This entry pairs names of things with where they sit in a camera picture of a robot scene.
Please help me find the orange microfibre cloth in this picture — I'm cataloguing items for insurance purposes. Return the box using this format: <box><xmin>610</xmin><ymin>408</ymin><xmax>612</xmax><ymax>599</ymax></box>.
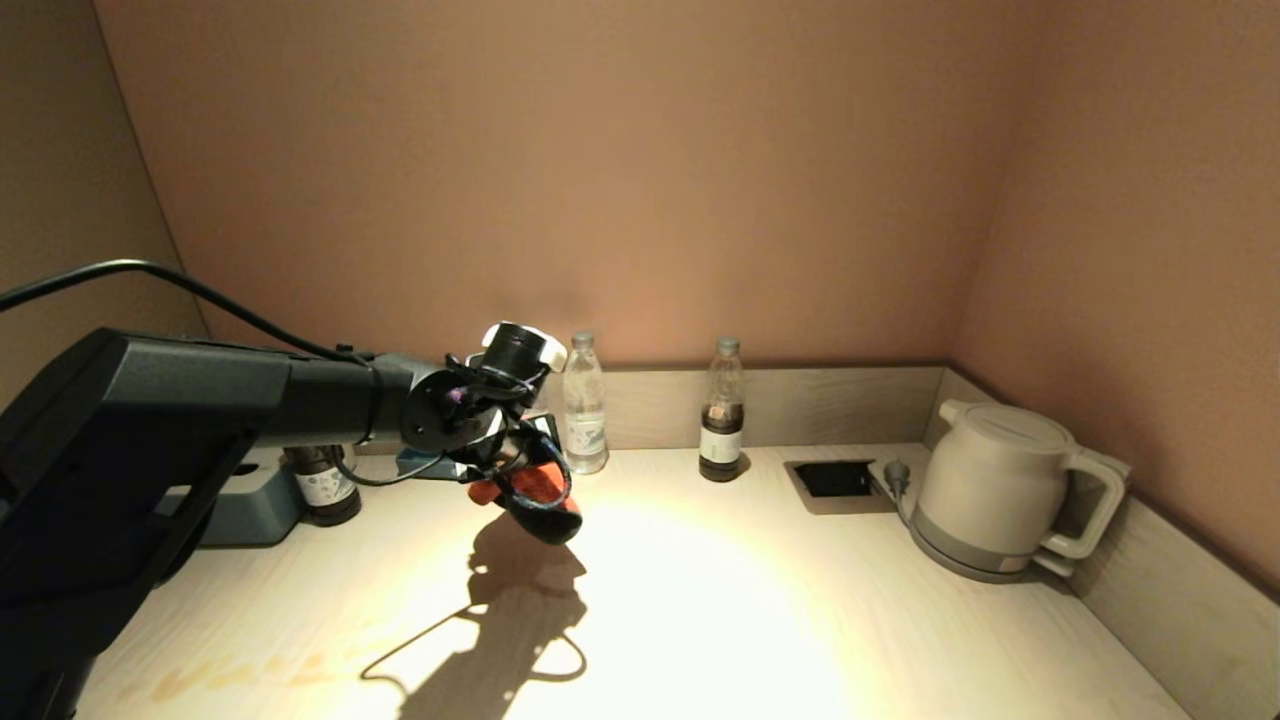
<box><xmin>465</xmin><ymin>452</ymin><xmax>584</xmax><ymax>547</ymax></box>

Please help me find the small blue tray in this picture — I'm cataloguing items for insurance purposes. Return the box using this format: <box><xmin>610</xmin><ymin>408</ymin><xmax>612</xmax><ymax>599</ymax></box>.
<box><xmin>397</xmin><ymin>447</ymin><xmax>463</xmax><ymax>482</ymax></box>

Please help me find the clear water bottle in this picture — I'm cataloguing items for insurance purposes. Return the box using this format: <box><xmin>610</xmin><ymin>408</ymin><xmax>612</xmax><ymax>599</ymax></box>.
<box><xmin>562</xmin><ymin>331</ymin><xmax>611</xmax><ymax>476</ymax></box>

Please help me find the large dark drink bottle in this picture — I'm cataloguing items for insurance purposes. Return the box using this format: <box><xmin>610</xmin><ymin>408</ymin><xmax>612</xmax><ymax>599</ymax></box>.
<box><xmin>283</xmin><ymin>444</ymin><xmax>363</xmax><ymax>528</ymax></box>

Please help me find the blue tissue box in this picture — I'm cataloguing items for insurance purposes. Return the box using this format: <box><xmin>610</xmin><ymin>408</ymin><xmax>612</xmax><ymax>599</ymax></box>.
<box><xmin>195</xmin><ymin>447</ymin><xmax>306</xmax><ymax>547</ymax></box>

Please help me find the small dark drink bottle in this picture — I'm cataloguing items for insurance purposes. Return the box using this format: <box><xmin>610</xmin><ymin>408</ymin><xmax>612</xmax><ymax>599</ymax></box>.
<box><xmin>700</xmin><ymin>337</ymin><xmax>747</xmax><ymax>484</ymax></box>

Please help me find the recessed black socket box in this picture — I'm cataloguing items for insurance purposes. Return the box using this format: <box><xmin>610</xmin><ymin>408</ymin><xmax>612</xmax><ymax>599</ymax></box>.
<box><xmin>785</xmin><ymin>459</ymin><xmax>898</xmax><ymax>516</ymax></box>

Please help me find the grey kettle base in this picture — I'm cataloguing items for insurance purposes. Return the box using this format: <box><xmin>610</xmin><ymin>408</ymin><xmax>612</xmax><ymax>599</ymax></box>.
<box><xmin>905</xmin><ymin>505</ymin><xmax>1051</xmax><ymax>585</ymax></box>

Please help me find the white electric kettle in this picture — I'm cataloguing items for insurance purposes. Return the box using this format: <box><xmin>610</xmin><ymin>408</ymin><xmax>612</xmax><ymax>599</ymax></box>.
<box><xmin>915</xmin><ymin>400</ymin><xmax>1131</xmax><ymax>576</ymax></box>

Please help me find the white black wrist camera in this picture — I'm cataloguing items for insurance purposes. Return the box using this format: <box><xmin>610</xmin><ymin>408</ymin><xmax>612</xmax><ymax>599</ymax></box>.
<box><xmin>478</xmin><ymin>321</ymin><xmax>569</xmax><ymax>389</ymax></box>

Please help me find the short black cable loop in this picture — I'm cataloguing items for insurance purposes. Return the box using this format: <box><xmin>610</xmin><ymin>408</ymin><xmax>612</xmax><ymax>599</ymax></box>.
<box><xmin>330</xmin><ymin>444</ymin><xmax>456</xmax><ymax>489</ymax></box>

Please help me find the long black cable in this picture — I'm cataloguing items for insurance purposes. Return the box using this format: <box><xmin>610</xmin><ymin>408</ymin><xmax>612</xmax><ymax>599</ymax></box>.
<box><xmin>0</xmin><ymin>258</ymin><xmax>373</xmax><ymax>367</ymax></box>

